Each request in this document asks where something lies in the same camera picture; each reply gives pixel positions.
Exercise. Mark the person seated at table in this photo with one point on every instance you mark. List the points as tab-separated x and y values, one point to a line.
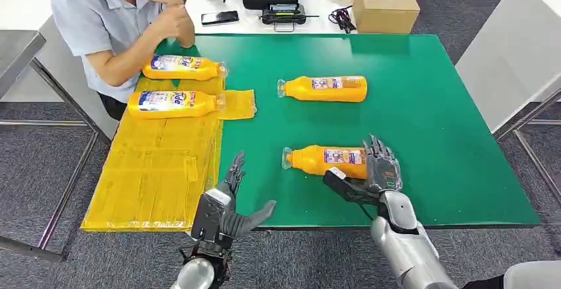
101	15

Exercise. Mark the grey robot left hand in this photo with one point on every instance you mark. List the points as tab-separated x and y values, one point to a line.
210	217

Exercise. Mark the black smartphone lying flat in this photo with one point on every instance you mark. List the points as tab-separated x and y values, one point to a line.
220	17

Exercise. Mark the black remote controller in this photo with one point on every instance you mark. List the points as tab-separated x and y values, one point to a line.
282	15

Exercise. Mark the yellow plastic sheet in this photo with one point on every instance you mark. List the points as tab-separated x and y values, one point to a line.
162	168

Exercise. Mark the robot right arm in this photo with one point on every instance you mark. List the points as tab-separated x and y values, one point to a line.
407	247

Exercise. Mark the white table with steel legs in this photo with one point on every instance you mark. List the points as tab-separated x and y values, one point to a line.
26	2

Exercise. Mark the orange detergent bottle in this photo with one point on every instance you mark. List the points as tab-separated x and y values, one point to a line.
315	162
324	90
175	105
184	69

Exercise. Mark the white table with case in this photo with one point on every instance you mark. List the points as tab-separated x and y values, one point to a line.
315	19

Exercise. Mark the white side table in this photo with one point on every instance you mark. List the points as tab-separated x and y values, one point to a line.
513	46

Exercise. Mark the grey steel table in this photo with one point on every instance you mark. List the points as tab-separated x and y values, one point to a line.
17	55

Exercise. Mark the brown cardboard box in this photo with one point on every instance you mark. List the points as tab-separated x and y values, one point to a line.
385	11

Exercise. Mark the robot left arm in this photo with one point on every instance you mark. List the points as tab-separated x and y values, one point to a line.
195	276

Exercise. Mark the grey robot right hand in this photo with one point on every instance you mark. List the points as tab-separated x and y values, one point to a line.
383	173

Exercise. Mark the green table mat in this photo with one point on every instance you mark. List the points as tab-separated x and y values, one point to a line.
416	147

